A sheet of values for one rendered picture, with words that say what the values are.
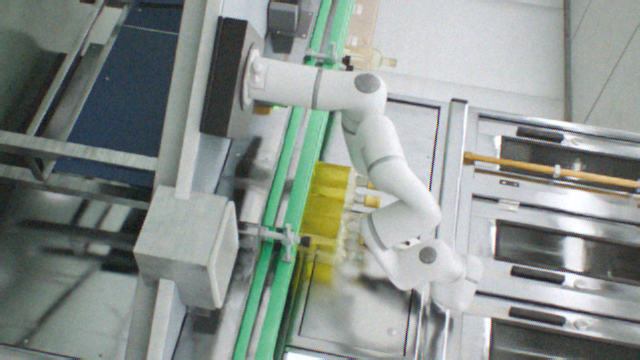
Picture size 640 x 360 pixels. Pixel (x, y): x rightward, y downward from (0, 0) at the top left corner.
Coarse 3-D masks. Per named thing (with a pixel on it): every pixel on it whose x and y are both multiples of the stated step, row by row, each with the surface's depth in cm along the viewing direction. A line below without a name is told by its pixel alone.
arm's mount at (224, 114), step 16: (224, 32) 150; (240, 32) 150; (256, 32) 161; (224, 48) 151; (240, 48) 150; (256, 48) 163; (224, 64) 151; (240, 64) 151; (208, 80) 151; (224, 80) 151; (240, 80) 154; (208, 96) 151; (224, 96) 151; (240, 96) 157; (208, 112) 151; (224, 112) 151; (240, 112) 161; (208, 128) 151; (224, 128) 151; (240, 128) 164
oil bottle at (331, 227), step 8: (304, 216) 189; (312, 216) 189; (304, 224) 187; (312, 224) 187; (320, 224) 187; (328, 224) 188; (336, 224) 188; (344, 224) 188; (312, 232) 186; (320, 232) 186; (328, 232) 186; (336, 232) 186; (344, 232) 187; (344, 240) 187
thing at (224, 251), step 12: (228, 204) 154; (228, 216) 152; (228, 228) 164; (216, 240) 149; (228, 240) 168; (216, 252) 147; (228, 252) 171; (216, 264) 169; (228, 264) 169; (216, 276) 167; (228, 276) 167; (216, 288) 153; (216, 300) 158
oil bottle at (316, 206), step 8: (312, 200) 192; (320, 200) 192; (328, 200) 192; (312, 208) 190; (320, 208) 190; (328, 208) 190; (336, 208) 190; (344, 208) 191; (320, 216) 190; (328, 216) 189; (336, 216) 189; (344, 216) 189
